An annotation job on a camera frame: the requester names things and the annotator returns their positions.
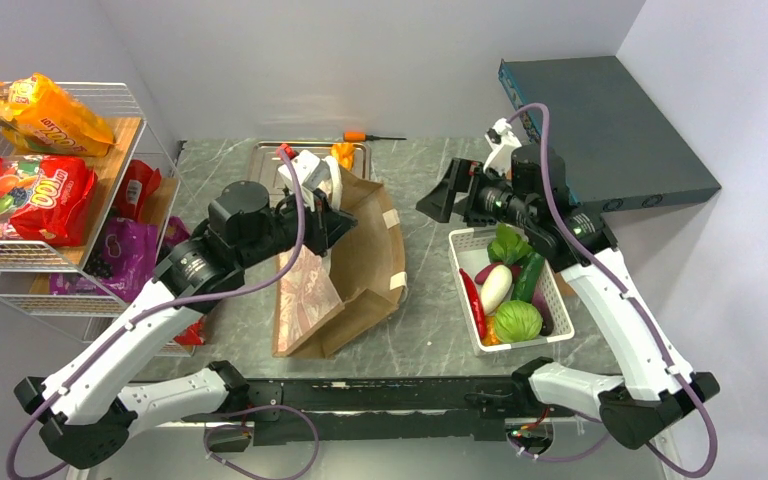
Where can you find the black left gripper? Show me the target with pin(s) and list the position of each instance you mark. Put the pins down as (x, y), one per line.
(326, 226)

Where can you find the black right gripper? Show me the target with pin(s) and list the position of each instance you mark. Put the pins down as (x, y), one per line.
(438, 202)

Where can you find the white perforated plastic basket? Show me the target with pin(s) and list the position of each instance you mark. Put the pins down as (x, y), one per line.
(509, 295)

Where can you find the burlap grocery bag pink print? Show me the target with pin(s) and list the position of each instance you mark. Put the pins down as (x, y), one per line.
(323, 303)

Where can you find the red chili pepper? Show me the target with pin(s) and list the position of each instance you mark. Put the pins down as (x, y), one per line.
(475, 304)

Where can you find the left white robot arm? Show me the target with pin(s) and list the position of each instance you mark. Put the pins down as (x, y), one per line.
(89, 409)

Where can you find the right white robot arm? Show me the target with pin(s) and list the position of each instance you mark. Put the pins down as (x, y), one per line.
(655, 387)

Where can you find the small red snack bag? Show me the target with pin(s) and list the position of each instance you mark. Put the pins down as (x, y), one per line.
(139, 183)

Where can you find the purple snack bag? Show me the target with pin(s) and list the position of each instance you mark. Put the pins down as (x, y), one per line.
(121, 262)

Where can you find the red candy bag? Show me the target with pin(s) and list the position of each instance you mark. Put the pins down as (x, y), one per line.
(45, 198)

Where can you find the orange snack bag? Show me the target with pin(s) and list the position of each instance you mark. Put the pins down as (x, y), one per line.
(38, 115)

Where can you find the orange braided bread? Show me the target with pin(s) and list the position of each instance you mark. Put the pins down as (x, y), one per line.
(344, 154)

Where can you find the green leafy vegetable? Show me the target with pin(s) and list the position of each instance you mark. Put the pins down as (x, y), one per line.
(508, 246)

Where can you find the magenta sweet potato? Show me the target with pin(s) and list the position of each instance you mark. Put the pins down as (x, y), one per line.
(482, 276)

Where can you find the silver metal tray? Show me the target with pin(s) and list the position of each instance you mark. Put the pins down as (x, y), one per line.
(264, 162)

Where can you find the white eggplant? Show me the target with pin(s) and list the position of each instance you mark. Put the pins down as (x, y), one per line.
(495, 288)

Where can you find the dark green cucumber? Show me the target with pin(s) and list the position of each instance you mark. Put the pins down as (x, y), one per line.
(527, 281)

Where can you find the purple eggplant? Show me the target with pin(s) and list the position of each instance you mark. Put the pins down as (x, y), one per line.
(540, 303)

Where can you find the green cabbage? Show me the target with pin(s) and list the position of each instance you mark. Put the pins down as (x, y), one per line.
(517, 321)

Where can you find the orange ginger root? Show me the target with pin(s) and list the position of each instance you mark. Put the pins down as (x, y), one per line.
(490, 338)

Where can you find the wooden board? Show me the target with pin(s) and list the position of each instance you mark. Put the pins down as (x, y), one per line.
(564, 278)

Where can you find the orange handle screwdriver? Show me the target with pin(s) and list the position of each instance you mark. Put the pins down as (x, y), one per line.
(361, 137)

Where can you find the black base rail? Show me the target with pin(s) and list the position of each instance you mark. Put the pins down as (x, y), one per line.
(481, 408)

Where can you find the blue grey network switch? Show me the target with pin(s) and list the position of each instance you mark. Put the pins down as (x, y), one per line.
(621, 152)

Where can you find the white wire shelf rack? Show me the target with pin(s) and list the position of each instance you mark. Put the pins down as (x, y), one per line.
(26, 266)

